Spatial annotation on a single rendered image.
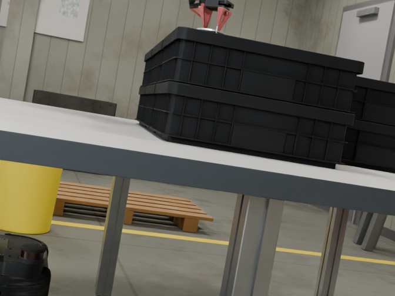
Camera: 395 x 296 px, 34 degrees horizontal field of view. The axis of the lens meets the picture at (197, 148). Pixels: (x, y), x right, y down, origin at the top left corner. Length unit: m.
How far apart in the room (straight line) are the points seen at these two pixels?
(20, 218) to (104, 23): 4.49
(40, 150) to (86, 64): 6.71
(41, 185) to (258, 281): 2.48
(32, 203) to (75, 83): 4.25
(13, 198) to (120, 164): 2.56
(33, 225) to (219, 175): 2.60
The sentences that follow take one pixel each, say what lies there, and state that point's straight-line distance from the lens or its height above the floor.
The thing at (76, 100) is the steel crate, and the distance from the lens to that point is 6.41.
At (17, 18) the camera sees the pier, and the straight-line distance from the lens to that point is 7.50.
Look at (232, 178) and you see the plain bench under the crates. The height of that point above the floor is 0.68.
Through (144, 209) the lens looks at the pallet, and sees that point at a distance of 4.15.
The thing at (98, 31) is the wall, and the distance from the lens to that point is 7.63.
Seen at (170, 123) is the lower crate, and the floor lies 0.74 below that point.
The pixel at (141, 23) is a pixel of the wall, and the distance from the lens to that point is 7.70.
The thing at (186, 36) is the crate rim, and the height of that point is 0.91.
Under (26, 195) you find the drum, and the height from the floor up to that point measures 0.20.
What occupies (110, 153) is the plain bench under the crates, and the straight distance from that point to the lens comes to 0.90.
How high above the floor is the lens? 0.76
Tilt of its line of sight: 3 degrees down
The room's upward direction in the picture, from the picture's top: 10 degrees clockwise
